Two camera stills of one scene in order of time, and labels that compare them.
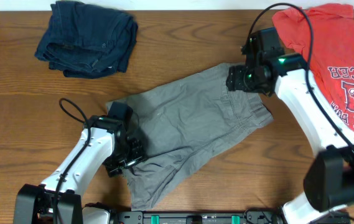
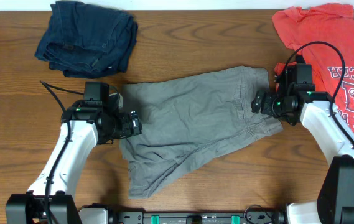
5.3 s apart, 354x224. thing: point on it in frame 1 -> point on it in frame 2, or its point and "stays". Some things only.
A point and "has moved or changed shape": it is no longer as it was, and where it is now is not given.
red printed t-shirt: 340,71 stays
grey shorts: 183,122 has moved or changed shape
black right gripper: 235,80 -> 266,107
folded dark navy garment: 86,42 stays
